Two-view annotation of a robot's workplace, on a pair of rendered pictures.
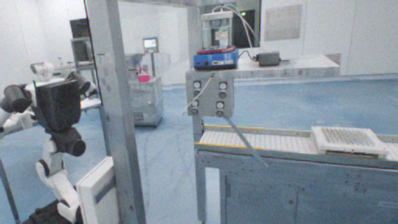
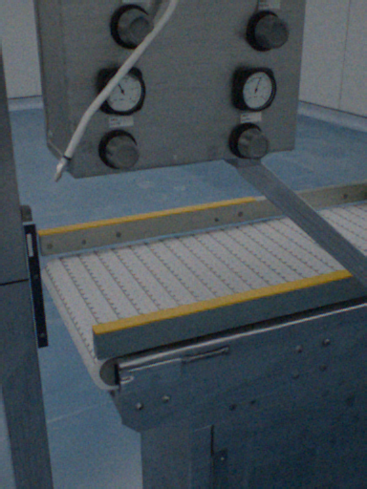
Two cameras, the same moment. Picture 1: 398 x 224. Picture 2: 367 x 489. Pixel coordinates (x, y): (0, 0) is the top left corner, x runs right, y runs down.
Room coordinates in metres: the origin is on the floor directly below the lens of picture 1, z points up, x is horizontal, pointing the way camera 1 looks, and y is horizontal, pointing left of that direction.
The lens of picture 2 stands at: (0.86, 0.08, 1.20)
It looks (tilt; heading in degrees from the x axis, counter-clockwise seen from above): 24 degrees down; 310
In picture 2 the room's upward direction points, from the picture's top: straight up
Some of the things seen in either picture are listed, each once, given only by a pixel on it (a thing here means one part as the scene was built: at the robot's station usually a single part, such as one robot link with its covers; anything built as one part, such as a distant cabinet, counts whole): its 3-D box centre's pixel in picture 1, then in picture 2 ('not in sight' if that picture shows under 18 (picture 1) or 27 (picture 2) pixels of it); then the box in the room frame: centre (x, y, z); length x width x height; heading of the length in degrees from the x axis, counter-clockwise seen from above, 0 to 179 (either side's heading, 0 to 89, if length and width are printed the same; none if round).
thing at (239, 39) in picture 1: (227, 23); not in sight; (6.04, -2.16, 1.43); 1.38 x 0.01 x 1.16; 71
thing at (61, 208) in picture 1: (75, 205); not in sight; (1.64, 0.59, 0.28); 0.21 x 0.20 x 0.13; 47
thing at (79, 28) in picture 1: (95, 39); not in sight; (7.11, 1.04, 1.43); 1.32 x 0.01 x 1.11; 71
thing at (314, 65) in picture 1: (255, 67); not in sight; (1.28, -0.60, 1.25); 0.62 x 0.38 x 0.04; 63
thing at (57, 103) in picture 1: (55, 102); not in sight; (1.61, 0.55, 1.11); 0.34 x 0.30 x 0.36; 137
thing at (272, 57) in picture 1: (266, 57); not in sight; (1.20, -0.61, 1.30); 0.12 x 0.07 x 0.06; 63
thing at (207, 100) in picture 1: (210, 95); (169, 43); (1.25, -0.36, 1.14); 0.22 x 0.11 x 0.20; 63
